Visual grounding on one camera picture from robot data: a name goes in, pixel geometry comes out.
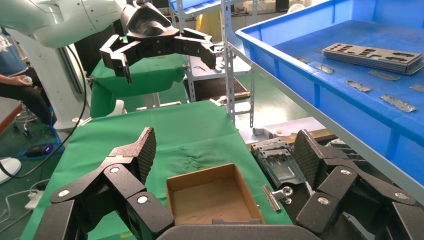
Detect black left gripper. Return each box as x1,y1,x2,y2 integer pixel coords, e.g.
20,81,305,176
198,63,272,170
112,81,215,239
99,0,217,85

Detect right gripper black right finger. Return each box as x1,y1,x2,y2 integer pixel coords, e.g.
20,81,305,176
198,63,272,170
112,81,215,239
293,129,424,240

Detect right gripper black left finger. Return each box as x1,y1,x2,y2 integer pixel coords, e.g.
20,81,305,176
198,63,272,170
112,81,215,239
33,126,175,240

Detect stack of metal shield plates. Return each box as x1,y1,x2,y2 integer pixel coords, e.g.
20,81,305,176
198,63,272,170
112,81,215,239
322,42,424,76

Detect bare person forearm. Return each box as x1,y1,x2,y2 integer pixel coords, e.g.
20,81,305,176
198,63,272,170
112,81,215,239
0,73,19,88

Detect brown cardboard box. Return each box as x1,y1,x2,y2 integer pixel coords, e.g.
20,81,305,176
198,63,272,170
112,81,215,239
165,162,266,227

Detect blue plastic tray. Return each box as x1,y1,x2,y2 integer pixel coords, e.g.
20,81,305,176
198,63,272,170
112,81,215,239
235,0,424,186

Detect bare person hand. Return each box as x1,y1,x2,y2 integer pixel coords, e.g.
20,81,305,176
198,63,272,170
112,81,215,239
13,74,34,88

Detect green cloth covered table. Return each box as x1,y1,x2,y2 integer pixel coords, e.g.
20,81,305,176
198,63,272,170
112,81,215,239
89,52,187,118

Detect small blue plastic bin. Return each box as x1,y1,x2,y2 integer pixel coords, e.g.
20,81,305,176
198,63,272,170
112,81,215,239
168,0,220,11

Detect yellow sheet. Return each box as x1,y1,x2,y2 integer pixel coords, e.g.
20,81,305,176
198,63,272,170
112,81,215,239
196,9,222,43

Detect dark board wooden edge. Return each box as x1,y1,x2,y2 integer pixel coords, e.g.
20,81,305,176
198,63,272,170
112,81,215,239
183,76,252,102

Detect grey perforated metal rack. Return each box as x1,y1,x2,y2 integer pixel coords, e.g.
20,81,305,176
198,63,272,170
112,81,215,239
170,0,257,128

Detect silver binder clip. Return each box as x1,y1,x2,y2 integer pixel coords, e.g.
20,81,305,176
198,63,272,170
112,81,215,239
260,184,294,212

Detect white power strip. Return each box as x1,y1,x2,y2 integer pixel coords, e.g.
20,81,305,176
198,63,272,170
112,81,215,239
24,190,45,210

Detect black device purple light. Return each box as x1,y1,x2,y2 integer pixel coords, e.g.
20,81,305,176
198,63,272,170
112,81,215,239
24,143,55,159

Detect green table cloth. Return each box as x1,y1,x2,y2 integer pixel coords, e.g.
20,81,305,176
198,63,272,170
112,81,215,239
19,100,293,240

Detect white pipe fitting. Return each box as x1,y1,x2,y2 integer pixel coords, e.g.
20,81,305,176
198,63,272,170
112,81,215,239
252,127,275,140

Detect white round base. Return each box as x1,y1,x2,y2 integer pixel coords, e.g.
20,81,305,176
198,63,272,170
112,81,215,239
0,156,23,185

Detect white robot torso column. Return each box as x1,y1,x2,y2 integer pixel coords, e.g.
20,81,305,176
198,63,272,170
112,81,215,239
4,28,92,133

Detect wheeled metal stool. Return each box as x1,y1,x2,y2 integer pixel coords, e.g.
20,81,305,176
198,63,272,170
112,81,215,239
12,102,39,137

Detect seated person dark clothes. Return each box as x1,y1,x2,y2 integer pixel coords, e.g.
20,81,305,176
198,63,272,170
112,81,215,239
0,28,57,127

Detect large grey metal bracket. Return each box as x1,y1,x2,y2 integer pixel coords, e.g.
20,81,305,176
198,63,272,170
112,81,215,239
250,138,306,189

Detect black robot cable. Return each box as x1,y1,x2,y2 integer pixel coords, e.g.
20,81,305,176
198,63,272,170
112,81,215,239
0,45,88,180

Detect white floor cables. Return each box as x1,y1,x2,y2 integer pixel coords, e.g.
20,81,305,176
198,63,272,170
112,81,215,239
0,178,51,233

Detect blue floor hose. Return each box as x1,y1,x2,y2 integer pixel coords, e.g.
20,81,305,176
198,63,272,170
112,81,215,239
16,125,65,162

